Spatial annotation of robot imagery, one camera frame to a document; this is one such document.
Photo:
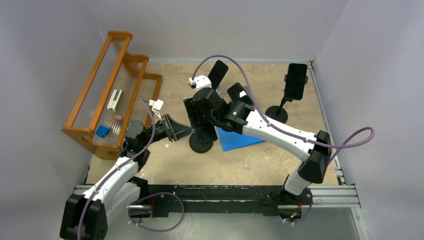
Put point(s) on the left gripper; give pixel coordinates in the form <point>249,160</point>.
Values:
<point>176,130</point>

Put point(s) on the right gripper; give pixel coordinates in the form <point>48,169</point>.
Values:
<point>193,108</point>

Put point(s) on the black round-base phone stand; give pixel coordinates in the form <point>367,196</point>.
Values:
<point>198,147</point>

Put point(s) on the black smartphone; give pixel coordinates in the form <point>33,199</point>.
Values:
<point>206,133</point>

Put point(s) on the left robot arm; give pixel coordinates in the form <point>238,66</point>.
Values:
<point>87,216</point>

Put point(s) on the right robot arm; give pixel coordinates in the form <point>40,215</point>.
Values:
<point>310,148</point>

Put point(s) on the white phone stand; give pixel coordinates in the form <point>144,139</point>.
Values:
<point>218,90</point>

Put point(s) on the black phone on wooden stand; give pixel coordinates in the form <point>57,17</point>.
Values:
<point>236,93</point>

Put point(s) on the black phone on white stand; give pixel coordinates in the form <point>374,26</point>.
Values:
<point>217,73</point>

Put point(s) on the tall black phone stand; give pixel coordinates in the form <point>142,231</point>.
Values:
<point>278,113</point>

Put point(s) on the black phone on tall stand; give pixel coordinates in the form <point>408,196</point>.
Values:
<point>295,81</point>

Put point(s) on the blue mat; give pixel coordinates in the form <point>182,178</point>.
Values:
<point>232,140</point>

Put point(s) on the orange wooden rack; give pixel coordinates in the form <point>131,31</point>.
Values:
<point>114,68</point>

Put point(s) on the white rectangular device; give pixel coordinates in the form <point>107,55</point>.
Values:
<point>114,100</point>

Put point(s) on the blue small block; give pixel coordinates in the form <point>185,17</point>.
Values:
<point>102,131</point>

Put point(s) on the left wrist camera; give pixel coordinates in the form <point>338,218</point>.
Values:
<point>156,106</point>

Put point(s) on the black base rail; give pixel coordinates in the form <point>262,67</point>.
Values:
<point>267,200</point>

